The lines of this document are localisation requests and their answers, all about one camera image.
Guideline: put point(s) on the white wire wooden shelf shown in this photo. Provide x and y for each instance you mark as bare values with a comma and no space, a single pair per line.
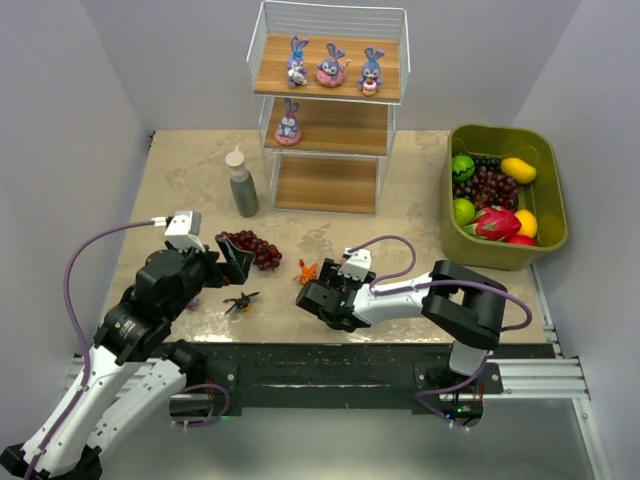
341,160

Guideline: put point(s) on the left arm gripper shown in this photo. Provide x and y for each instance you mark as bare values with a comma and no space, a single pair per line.
220,265

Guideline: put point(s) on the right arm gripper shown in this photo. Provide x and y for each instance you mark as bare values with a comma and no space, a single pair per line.
320,293

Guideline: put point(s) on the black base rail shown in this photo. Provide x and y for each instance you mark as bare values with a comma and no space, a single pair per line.
239,376

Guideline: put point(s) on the pink dragon fruit toy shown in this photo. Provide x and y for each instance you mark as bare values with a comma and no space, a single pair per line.
493,223

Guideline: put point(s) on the red grape bunch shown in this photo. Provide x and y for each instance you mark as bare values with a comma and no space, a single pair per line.
266,255

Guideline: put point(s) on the small purple bunny toy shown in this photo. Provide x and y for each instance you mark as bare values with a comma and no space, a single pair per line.
370,82

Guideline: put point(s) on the orange fruit toy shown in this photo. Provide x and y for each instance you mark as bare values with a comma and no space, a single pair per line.
528,223

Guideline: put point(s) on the dark grapes in bin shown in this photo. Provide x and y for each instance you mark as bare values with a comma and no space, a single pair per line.
488,186

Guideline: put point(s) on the yellow mango toy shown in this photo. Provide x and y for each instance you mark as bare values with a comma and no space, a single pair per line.
521,171

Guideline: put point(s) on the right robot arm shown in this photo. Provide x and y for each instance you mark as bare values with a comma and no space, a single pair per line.
466,305

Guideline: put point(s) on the green plastic bin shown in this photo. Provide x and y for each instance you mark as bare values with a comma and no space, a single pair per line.
543,197

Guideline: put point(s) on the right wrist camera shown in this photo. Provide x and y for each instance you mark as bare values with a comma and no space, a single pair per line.
356,264

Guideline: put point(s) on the black bat-like toy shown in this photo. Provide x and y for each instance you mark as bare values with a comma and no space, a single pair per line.
240,304

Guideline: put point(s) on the red fruit toy in bin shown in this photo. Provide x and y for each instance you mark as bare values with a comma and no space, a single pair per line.
522,240

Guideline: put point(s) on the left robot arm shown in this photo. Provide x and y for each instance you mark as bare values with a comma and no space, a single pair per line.
96,414

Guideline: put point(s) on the green soap dispenser bottle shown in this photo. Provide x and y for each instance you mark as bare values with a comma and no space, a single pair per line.
242,184

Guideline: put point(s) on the orange dragon toy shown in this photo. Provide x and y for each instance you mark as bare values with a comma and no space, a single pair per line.
308,272

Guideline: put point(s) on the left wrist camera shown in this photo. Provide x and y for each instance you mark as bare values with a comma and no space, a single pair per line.
181,230

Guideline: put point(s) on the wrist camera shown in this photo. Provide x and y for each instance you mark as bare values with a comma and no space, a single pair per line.
181,230
356,264

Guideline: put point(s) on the green lime toy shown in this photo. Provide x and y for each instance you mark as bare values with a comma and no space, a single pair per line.
463,211

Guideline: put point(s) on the purple bunny blue bow toy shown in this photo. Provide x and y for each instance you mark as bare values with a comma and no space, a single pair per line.
295,64

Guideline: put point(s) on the green watermelon ball toy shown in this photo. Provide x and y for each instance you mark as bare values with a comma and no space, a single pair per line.
462,167

